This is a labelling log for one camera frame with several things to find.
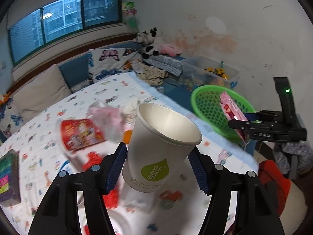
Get pink snack wrapper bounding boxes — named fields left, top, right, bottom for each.
left=219, top=91, right=249, bottom=143

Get red instant noodle cup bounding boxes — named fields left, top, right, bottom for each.
left=56, top=118, right=106, bottom=156

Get white paper cup green logo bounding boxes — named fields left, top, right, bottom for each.
left=122, top=103, right=202, bottom=193

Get pink clear plastic bag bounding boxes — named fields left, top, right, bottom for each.
left=86, top=100, right=136, bottom=144

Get red bag on floor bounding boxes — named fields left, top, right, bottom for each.
left=258, top=160, right=291, bottom=216

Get green plastic mesh basket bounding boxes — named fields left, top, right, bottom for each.
left=191, top=85, right=255, bottom=143

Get yellow toy truck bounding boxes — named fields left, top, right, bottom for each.
left=205, top=67, right=229, bottom=80

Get colourful box on table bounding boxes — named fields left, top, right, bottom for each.
left=0, top=149, right=21, bottom=207

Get clear plastic toy bin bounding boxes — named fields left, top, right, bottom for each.
left=180, top=56, right=240, bottom=92

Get printed white table blanket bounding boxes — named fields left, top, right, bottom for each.
left=1, top=72, right=258, bottom=234

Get grey patterned cloth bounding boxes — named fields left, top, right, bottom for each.
left=143, top=56, right=183, bottom=77

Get beige crumpled clothing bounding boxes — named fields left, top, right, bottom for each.
left=132, top=60, right=168, bottom=87

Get pink plush toy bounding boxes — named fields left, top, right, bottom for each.
left=159, top=43, right=181, bottom=57

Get beige cushion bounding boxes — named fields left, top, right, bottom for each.
left=13, top=65, right=71, bottom=121

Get orange plush toy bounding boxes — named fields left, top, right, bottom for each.
left=0, top=93, right=11, bottom=105

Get black white plush cow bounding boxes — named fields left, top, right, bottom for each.
left=133, top=28, right=163, bottom=60

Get blue sofa cushion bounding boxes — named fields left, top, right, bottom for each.
left=58, top=54, right=90, bottom=93

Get butterfly print pillow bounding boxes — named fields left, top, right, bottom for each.
left=88, top=48, right=142, bottom=83

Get paper flower decoration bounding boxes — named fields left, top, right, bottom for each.
left=121, top=0, right=138, bottom=31

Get window with green frame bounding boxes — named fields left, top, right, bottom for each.
left=8, top=0, right=121, bottom=66

